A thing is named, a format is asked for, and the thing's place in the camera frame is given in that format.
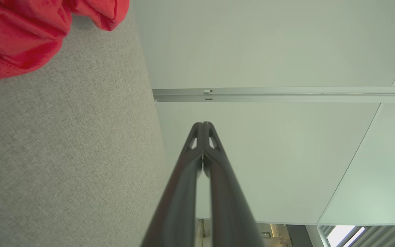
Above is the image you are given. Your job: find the red and white t-shirt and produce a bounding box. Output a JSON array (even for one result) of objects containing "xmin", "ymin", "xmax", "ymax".
[{"xmin": 0, "ymin": 0, "xmax": 130, "ymax": 82}]

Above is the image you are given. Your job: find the window with slatted blinds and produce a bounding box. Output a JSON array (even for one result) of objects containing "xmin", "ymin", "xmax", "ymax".
[{"xmin": 318, "ymin": 225, "xmax": 395, "ymax": 247}]

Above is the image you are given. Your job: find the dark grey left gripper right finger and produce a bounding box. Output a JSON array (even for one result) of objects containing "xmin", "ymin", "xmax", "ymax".
[{"xmin": 203, "ymin": 121, "xmax": 265, "ymax": 247}]

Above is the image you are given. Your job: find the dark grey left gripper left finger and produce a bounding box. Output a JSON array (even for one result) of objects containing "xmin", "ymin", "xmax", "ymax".
[{"xmin": 141, "ymin": 121, "xmax": 204, "ymax": 247}]

